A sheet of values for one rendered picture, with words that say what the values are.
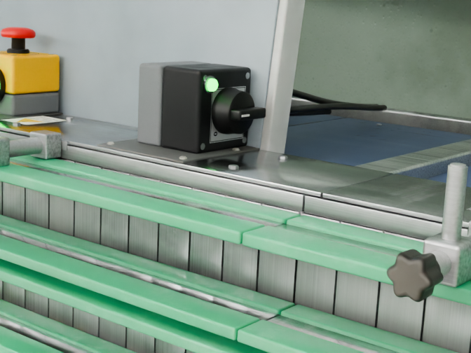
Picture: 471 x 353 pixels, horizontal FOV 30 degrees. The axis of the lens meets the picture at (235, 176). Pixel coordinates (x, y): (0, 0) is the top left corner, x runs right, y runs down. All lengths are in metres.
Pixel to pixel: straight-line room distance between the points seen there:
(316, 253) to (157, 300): 0.16
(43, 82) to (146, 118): 0.23
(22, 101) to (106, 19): 0.14
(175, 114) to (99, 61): 0.22
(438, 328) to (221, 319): 0.16
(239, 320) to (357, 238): 0.11
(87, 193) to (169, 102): 0.15
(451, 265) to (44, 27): 0.68
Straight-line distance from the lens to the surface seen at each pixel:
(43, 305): 0.95
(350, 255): 0.60
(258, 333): 0.65
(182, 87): 0.83
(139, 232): 0.83
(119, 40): 1.01
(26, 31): 1.06
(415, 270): 0.51
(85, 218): 0.88
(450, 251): 0.55
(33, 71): 1.05
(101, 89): 1.03
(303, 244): 0.61
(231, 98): 0.82
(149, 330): 0.72
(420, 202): 0.69
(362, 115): 1.40
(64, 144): 0.89
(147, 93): 0.86
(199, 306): 0.70
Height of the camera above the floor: 1.45
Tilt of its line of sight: 51 degrees down
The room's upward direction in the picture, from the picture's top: 102 degrees counter-clockwise
